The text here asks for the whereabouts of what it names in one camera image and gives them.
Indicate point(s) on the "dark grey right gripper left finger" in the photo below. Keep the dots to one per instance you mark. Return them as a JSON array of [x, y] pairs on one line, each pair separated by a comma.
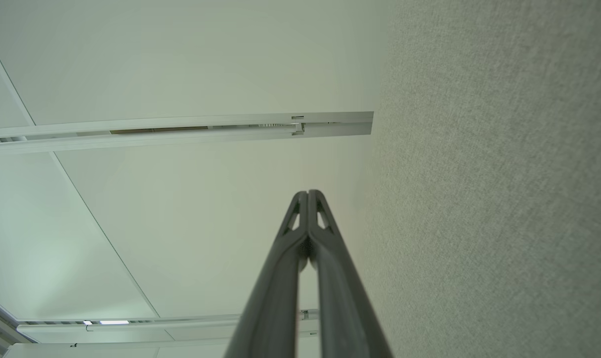
[[275, 298]]

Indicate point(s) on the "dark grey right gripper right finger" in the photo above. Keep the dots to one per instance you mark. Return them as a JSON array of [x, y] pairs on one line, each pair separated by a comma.
[[345, 308]]

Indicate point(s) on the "white ceiling light rail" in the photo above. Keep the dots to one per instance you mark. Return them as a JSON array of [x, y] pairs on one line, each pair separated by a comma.
[[330, 127], [191, 329]]

